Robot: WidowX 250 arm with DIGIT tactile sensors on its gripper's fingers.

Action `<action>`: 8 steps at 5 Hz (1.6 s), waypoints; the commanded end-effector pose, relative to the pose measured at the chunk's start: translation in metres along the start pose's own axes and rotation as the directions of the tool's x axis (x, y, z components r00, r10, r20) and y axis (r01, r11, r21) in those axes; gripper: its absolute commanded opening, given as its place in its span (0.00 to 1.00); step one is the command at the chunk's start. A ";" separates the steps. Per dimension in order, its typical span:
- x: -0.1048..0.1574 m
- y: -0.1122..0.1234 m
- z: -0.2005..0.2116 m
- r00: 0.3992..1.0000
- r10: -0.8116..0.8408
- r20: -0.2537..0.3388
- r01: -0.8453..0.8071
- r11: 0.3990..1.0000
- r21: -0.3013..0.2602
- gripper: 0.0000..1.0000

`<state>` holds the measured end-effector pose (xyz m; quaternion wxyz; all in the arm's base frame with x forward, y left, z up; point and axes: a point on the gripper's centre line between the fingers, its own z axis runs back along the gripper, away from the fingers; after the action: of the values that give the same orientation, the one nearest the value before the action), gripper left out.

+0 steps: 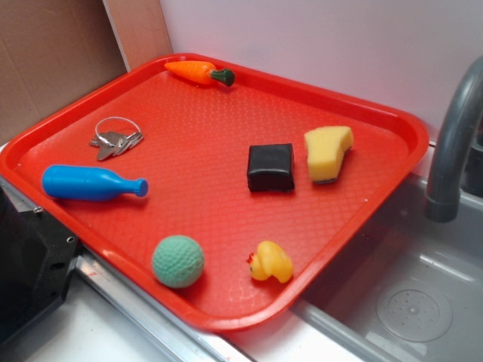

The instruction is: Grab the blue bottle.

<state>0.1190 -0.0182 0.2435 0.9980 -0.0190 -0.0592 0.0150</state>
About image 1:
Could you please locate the orange toy carrot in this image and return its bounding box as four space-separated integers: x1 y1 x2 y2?
165 60 235 87

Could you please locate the brown cardboard panel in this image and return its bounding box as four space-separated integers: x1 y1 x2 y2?
1 1 126 143

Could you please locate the red plastic tray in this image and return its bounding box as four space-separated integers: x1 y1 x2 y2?
1 57 429 332

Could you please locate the yellow rubber duck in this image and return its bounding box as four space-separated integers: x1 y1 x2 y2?
247 241 294 284

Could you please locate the grey toy faucet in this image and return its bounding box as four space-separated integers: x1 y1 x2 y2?
424 57 482 222

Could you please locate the yellow sponge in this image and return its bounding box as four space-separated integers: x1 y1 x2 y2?
304 126 354 184

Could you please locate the silver key bunch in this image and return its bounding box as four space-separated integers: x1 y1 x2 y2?
88 116 144 161

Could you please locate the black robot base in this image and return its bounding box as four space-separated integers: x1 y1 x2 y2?
1 191 80 347

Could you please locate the black square block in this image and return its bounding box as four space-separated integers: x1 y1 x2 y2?
247 143 295 192

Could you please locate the green textured ball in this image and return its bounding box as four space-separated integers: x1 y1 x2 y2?
152 235 205 289

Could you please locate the grey toy sink basin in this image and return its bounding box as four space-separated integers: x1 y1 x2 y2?
293 176 482 361

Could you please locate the blue plastic bottle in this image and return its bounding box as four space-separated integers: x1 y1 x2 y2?
42 165 149 201

